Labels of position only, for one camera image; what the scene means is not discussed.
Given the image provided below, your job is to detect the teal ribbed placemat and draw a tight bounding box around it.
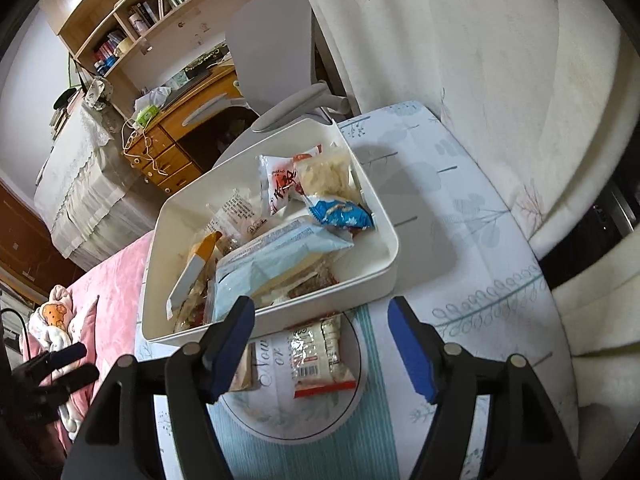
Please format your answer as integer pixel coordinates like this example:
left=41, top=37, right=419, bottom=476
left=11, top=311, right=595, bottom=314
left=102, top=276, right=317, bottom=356
left=206, top=304, right=428, bottom=480

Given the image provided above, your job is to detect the pink blanket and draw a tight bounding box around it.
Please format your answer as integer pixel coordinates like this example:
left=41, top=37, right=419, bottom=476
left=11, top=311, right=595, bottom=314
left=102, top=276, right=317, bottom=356
left=62, top=231, right=157, bottom=461

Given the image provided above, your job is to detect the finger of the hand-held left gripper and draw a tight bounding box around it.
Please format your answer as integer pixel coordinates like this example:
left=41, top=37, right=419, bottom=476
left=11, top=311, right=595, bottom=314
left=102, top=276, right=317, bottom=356
left=36, top=363, right=101, bottom=397
left=29, top=342, right=88, bottom=370

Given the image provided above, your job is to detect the white cable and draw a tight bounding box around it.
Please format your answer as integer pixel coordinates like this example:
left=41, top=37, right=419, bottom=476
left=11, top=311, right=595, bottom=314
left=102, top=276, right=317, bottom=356
left=121, top=119, right=170, bottom=179

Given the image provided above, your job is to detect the cream floral curtain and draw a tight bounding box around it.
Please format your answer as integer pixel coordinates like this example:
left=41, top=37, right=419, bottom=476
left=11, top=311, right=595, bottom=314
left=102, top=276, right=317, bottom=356
left=284, top=0, right=640, bottom=480

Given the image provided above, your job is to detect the red label snack packet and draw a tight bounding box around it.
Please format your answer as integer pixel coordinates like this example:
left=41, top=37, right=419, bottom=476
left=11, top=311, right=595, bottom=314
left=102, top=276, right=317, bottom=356
left=258, top=146, right=323, bottom=217

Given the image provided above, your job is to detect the black device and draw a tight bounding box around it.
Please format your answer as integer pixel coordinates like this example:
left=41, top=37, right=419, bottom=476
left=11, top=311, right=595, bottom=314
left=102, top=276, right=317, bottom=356
left=52, top=87, right=79, bottom=111

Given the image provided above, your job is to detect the large light blue packet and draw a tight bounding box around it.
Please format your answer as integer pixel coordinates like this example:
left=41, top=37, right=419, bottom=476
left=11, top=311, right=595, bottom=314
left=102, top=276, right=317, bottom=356
left=211, top=221, right=355, bottom=323

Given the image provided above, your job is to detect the silver packet with red edges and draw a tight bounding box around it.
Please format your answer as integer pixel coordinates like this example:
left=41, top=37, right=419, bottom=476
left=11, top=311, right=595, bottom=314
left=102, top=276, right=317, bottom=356
left=286, top=314, right=359, bottom=400

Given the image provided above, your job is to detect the wooden desk with drawers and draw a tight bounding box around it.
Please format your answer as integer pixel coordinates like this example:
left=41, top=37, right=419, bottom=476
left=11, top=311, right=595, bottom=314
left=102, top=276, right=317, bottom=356
left=121, top=62, right=247, bottom=195

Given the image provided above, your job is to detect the lace covered cabinet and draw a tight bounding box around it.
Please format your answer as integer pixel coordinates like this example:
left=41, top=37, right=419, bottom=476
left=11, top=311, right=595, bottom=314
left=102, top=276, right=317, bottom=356
left=34, top=77, right=167, bottom=272

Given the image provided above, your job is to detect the cartoon print cloth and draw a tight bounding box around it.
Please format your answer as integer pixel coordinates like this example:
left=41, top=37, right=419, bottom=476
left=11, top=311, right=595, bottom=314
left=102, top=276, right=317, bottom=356
left=26, top=284, right=82, bottom=353

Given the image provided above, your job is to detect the brown snack packet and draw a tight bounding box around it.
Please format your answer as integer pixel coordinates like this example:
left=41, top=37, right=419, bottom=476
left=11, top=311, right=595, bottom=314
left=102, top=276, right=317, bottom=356
left=271, top=254, right=349, bottom=307

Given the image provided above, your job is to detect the wooden bookshelf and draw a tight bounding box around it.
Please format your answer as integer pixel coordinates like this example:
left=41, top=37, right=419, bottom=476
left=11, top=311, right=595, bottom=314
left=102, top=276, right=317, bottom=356
left=39, top=0, right=283, bottom=117

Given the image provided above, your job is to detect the white round plate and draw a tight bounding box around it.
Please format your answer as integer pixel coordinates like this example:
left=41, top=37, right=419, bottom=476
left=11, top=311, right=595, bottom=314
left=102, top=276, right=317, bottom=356
left=221, top=306, right=370, bottom=445

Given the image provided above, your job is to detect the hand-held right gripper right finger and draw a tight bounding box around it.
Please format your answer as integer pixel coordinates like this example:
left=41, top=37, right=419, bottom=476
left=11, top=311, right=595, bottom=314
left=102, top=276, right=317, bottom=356
left=388, top=295, right=581, bottom=480

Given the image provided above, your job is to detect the orange and white snack packet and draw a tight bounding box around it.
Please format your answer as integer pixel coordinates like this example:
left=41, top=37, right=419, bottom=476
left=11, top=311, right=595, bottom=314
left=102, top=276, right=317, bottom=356
left=166, top=231, right=224, bottom=320

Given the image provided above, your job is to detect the grey office chair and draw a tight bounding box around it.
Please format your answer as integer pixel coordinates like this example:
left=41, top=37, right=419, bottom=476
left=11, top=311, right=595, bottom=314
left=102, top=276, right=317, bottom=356
left=212, top=0, right=352, bottom=170

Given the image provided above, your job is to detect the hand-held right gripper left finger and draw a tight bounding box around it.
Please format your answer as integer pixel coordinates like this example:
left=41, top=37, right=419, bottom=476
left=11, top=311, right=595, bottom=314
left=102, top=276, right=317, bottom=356
left=60, top=295, right=257, bottom=480

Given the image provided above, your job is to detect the white plastic storage box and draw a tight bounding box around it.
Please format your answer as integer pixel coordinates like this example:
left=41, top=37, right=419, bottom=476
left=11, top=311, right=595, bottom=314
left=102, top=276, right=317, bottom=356
left=140, top=119, right=401, bottom=346

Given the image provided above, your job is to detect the green tissue pack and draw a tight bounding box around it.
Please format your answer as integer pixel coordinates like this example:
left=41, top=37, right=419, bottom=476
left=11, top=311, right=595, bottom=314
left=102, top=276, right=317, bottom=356
left=134, top=105, right=160, bottom=129

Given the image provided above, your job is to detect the pale rice cracker packet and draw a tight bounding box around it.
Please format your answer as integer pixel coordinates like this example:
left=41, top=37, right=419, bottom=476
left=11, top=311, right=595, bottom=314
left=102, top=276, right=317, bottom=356
left=294, top=146, right=362, bottom=202

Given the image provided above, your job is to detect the small blue and white packet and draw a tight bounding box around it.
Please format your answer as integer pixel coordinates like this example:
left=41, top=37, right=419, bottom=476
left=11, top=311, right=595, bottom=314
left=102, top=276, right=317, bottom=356
left=306, top=198, right=375, bottom=232

